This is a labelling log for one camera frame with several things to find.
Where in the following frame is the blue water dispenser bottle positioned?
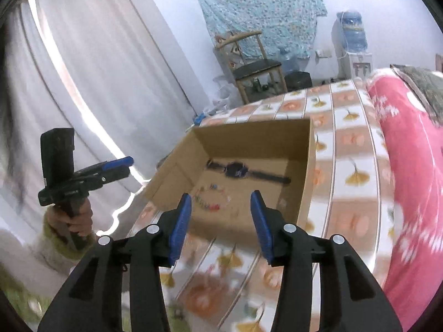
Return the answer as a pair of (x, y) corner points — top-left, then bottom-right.
(341, 10), (367, 52)

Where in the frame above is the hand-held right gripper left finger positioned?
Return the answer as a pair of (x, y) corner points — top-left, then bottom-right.
(38, 194), (192, 332)

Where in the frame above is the pink white print blanket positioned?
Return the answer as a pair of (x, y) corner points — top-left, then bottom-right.
(365, 67), (443, 331)

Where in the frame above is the colourful small bead bracelet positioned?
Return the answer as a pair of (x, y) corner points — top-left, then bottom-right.
(192, 184), (232, 212)

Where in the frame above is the white water dispenser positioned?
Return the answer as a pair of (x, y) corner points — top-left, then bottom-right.
(331, 21), (373, 81)

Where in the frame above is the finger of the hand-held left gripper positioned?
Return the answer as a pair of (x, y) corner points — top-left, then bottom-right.
(73, 165), (131, 189)
(74, 156), (134, 178)

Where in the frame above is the clear plastic bag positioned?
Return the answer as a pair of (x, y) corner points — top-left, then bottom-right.
(212, 74), (239, 111)

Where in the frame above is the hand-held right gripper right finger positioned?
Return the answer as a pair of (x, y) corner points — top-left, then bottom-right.
(250, 190), (404, 332)

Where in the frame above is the blue patterned wall cloth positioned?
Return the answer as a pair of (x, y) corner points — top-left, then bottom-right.
(194, 0), (328, 63)

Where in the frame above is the person's left hand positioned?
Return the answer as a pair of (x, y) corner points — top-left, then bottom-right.
(47, 199), (95, 246)

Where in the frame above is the black bin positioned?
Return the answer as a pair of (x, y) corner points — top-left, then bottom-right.
(284, 71), (313, 90)

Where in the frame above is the grey patterned pillow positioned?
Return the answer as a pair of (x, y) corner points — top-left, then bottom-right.
(390, 63), (443, 127)

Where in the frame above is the wooden chair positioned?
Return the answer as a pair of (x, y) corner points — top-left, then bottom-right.
(214, 30), (288, 104)

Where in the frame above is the person's left forearm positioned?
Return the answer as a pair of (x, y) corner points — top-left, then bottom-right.
(33, 221), (104, 274)

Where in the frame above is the brown cardboard box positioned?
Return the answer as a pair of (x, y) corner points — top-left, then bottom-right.
(143, 118), (317, 250)

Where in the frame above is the white curtain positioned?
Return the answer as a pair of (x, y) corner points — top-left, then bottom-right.
(0, 0), (215, 274)

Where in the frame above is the clear blue water jug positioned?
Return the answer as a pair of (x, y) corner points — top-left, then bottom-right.
(279, 48), (300, 75)

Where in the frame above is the black wrist watch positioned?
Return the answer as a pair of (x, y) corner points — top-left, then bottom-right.
(207, 159), (291, 185)

